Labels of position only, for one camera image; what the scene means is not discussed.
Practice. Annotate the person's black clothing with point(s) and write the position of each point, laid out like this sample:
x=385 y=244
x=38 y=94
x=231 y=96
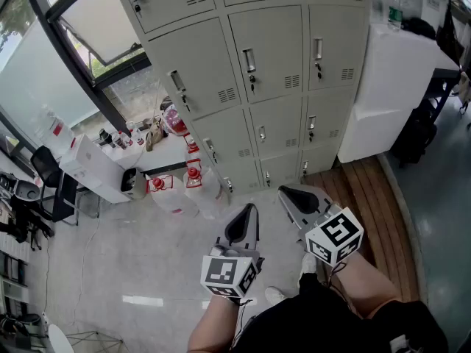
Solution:
x=312 y=326

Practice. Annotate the white spray bottle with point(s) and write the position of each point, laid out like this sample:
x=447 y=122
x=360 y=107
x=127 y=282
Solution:
x=136 y=136

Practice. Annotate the grey metal locker cabinet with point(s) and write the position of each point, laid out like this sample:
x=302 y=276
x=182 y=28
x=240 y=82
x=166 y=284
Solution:
x=272 y=42

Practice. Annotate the person's right forearm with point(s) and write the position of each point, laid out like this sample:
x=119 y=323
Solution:
x=368 y=285

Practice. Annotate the black equipment pile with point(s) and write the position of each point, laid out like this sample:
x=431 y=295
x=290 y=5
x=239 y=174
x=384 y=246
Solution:
x=22 y=219

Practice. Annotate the black window frame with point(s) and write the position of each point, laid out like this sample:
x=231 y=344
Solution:
x=121 y=71

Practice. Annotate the large clear red-label jug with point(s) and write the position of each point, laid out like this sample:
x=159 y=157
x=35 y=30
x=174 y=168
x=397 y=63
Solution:
x=51 y=131

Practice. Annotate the beige cloth bag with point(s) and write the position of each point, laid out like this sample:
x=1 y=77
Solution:
x=154 y=138

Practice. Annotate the black office chair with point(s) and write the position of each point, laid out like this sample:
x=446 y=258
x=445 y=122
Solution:
x=46 y=167

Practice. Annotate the white cardboard box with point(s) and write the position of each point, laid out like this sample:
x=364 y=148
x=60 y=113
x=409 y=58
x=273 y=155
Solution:
x=92 y=164

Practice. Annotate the dark desk frame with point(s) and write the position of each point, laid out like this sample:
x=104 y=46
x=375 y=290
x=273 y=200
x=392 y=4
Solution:
x=441 y=74

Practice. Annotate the green label water bottle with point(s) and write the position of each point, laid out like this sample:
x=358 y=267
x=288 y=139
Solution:
x=395 y=13

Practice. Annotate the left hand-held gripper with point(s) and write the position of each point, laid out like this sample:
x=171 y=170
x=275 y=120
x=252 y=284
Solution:
x=228 y=270

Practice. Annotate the grey trash bin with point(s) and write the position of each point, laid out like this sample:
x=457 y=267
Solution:
x=138 y=186

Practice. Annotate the locker door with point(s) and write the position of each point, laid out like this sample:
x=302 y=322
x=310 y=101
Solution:
x=283 y=123

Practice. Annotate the small red-label bottle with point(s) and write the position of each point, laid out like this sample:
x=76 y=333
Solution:
x=119 y=140

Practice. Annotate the person's left forearm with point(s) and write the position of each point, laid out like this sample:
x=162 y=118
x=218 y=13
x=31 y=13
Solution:
x=213 y=326

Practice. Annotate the clear water jug red label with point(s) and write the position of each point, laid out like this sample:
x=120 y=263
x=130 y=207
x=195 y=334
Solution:
x=174 y=121

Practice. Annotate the black backpack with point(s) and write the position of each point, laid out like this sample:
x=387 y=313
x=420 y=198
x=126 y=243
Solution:
x=414 y=138

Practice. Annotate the white window ledge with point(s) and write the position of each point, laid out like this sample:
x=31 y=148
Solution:
x=165 y=156

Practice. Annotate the hanging black bag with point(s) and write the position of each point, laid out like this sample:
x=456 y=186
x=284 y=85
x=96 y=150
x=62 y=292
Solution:
x=450 y=39

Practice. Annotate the white box-shaped counter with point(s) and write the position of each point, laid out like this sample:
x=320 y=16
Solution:
x=386 y=86

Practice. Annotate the small black bag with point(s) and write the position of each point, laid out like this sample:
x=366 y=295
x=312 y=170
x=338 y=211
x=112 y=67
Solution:
x=419 y=28

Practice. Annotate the white round table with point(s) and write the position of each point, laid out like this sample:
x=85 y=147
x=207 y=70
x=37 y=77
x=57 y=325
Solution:
x=59 y=340

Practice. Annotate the grey round appliance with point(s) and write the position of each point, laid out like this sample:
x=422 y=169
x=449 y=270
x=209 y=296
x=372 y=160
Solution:
x=25 y=191

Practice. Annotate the person's right white shoe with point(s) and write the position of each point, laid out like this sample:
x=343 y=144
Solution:
x=308 y=265

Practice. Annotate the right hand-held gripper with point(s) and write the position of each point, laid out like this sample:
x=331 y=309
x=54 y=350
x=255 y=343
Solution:
x=335 y=234

